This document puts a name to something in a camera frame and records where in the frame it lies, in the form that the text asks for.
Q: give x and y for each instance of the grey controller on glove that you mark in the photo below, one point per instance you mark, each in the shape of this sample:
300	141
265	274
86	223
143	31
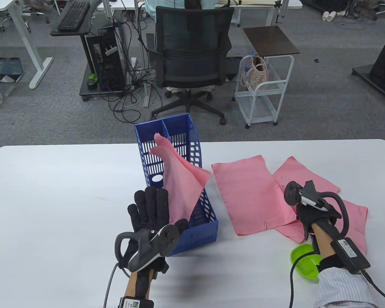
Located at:
293	192
147	245

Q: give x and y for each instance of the brown side table top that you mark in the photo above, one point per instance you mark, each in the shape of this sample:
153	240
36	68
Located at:
271	40

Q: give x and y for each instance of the pink and clear bag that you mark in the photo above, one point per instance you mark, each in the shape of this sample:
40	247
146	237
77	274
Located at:
255	75

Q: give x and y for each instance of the grey controller on right glove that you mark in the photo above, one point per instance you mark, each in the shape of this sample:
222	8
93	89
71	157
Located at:
293	192

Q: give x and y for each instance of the person's left hand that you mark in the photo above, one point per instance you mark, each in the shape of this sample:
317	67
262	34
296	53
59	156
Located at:
147	218

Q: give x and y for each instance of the dark box on floor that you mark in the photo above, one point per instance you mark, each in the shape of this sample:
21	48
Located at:
10	69

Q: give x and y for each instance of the pink cloth with small slit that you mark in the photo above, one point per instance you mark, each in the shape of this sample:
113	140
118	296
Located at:
356	218

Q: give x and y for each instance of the black stand with flat base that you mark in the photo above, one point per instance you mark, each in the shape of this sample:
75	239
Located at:
383	67

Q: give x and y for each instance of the person's right hand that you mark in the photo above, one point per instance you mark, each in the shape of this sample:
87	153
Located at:
317	216

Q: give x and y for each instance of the person's left little finger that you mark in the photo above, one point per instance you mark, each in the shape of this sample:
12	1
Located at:
133	214

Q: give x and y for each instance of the white desk with angled legs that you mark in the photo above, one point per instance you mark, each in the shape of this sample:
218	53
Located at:
29	38

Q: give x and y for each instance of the grey controller on left glove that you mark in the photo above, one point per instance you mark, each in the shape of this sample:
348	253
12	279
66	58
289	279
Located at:
147	245

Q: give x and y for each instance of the person's left forearm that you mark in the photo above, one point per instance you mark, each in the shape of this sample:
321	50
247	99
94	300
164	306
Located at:
138	287

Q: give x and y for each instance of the black keyboard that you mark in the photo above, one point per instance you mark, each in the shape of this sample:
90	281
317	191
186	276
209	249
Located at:
73	14

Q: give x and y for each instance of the black mesh office chair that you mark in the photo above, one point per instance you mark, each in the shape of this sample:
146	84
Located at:
192	48

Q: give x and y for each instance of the blue plastic slotted basket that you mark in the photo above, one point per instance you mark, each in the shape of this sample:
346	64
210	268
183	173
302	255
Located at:
199	234

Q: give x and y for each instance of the person's left middle finger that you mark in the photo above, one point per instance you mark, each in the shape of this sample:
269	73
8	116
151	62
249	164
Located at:
152	202

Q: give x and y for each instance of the person's right forearm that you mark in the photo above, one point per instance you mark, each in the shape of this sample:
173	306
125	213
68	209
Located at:
337	282

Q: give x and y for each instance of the person's left thumb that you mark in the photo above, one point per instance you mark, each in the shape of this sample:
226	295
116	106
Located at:
182	225

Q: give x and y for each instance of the white wheeled cart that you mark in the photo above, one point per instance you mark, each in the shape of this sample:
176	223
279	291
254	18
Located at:
260	102

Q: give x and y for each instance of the white cups on floor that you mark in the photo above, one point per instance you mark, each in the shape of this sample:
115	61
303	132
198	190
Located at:
329	15

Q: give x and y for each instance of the black keyboard stand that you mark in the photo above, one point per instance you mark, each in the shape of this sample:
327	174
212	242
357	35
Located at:
83	32

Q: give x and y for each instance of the small green object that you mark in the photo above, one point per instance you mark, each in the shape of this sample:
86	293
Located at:
92	77

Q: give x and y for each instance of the large flat pink cloth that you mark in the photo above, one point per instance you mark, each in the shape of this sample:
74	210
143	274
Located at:
250	192

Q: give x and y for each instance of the black computer tower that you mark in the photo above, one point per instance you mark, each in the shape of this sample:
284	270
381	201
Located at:
107	61

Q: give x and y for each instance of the pink cloth with curled corner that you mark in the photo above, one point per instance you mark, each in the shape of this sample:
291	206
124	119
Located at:
179	186

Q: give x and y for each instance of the green plastic bowl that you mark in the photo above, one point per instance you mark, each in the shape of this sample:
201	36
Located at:
303	263

